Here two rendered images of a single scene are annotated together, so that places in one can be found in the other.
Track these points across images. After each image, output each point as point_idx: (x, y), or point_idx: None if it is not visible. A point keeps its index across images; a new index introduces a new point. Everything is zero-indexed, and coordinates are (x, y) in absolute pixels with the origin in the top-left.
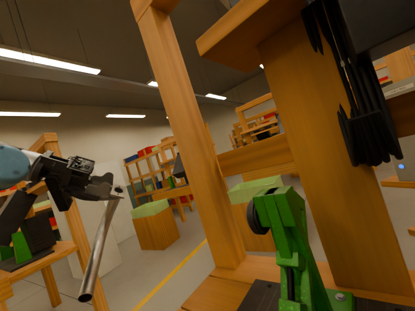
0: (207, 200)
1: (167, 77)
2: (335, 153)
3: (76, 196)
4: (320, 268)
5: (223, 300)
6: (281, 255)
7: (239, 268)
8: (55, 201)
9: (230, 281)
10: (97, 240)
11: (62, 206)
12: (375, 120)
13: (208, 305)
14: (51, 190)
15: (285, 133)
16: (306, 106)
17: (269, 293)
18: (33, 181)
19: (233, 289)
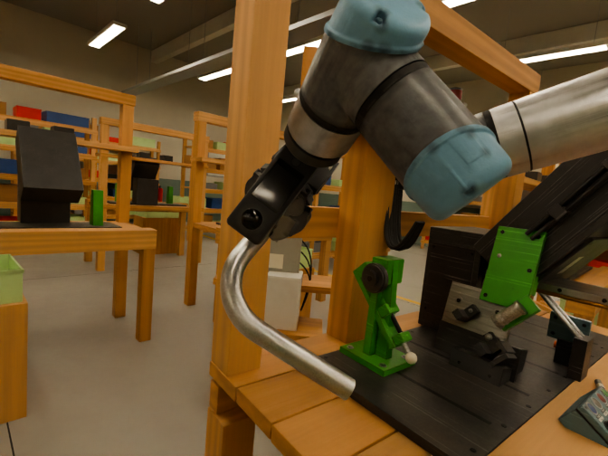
0: (261, 268)
1: (276, 60)
2: (377, 238)
3: (308, 219)
4: (323, 339)
5: (303, 389)
6: (391, 306)
7: (261, 365)
8: (280, 216)
9: (277, 376)
10: (260, 318)
11: (269, 232)
12: (422, 226)
13: (298, 400)
14: (299, 192)
15: (361, 213)
16: (376, 198)
17: (334, 360)
18: (326, 163)
19: (292, 379)
